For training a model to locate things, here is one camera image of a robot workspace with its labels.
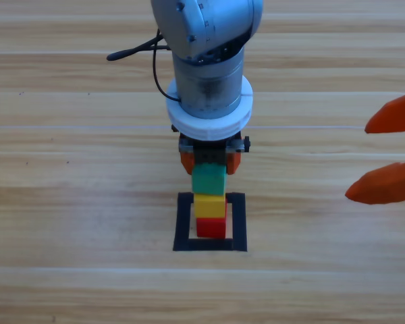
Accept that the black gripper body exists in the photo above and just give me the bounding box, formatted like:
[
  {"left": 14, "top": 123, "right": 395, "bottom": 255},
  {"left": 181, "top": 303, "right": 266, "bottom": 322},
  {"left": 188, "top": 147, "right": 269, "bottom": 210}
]
[{"left": 170, "top": 124, "right": 251, "bottom": 166}]

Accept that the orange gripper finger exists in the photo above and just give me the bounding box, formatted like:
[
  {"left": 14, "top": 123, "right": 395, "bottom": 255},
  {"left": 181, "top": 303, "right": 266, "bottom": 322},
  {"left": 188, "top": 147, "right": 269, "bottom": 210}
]
[
  {"left": 225, "top": 152, "right": 243, "bottom": 176},
  {"left": 364, "top": 89, "right": 405, "bottom": 135},
  {"left": 344, "top": 158, "right": 405, "bottom": 206},
  {"left": 179, "top": 151, "right": 197, "bottom": 176}
]

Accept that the green cube block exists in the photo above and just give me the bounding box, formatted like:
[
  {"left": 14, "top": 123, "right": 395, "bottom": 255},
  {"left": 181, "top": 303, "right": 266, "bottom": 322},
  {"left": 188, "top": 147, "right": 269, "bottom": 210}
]
[{"left": 191, "top": 163, "right": 229, "bottom": 196}]

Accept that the yellow cube block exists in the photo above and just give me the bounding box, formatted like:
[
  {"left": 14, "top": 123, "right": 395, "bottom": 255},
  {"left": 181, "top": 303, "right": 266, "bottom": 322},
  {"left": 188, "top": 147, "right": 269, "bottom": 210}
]
[{"left": 193, "top": 192, "right": 227, "bottom": 219}]

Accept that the red cube block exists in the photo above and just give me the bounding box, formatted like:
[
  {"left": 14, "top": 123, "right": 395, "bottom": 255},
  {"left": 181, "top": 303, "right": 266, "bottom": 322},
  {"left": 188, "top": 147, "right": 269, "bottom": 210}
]
[{"left": 195, "top": 197, "right": 230, "bottom": 239}]

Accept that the black tape square outline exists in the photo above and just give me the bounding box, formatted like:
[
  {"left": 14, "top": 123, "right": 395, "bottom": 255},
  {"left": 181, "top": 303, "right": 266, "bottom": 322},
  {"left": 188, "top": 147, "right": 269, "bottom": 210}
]
[{"left": 172, "top": 191, "right": 249, "bottom": 253}]

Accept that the thin black wire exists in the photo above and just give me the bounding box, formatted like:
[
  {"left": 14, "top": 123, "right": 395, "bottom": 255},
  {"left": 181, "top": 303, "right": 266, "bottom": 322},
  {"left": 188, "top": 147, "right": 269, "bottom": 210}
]
[{"left": 152, "top": 28, "right": 182, "bottom": 103}]

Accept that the thick black cable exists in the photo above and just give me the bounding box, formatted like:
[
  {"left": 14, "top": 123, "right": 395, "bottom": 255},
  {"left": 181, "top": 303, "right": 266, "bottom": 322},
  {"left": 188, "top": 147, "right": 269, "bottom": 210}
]
[{"left": 107, "top": 35, "right": 172, "bottom": 62}]

